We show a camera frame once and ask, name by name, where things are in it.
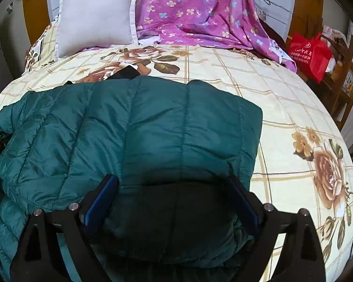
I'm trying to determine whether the green puffer jacket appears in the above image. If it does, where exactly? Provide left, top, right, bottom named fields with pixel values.
left=0, top=66, right=264, bottom=282

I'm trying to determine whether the red shopping bag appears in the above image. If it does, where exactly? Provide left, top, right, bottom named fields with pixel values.
left=288, top=32, right=333, bottom=83

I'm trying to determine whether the wooden headboard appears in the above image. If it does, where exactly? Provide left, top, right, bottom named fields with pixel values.
left=21, top=0, right=325, bottom=45

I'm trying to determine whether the white pillow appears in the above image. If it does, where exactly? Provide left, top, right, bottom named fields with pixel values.
left=54, top=0, right=143, bottom=59

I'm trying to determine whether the wooden chair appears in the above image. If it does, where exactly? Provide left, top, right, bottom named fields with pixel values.
left=320, top=34, right=353, bottom=130

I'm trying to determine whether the floral checked bed sheet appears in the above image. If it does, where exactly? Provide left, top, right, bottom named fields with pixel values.
left=0, top=20, right=353, bottom=282

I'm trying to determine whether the pink floral blanket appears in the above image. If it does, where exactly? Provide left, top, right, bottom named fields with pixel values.
left=75, top=0, right=297, bottom=73

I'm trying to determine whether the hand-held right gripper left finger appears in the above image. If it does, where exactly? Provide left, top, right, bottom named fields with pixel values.
left=16, top=174, right=120, bottom=282

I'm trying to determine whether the grey wardrobe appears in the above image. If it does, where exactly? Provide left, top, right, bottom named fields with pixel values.
left=0, top=0, right=29, bottom=104

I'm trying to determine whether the black wall cable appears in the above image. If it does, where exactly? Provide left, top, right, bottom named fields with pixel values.
left=254, top=0, right=286, bottom=8

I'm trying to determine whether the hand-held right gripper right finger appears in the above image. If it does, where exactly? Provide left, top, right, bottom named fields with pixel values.
left=226, top=174, right=327, bottom=282

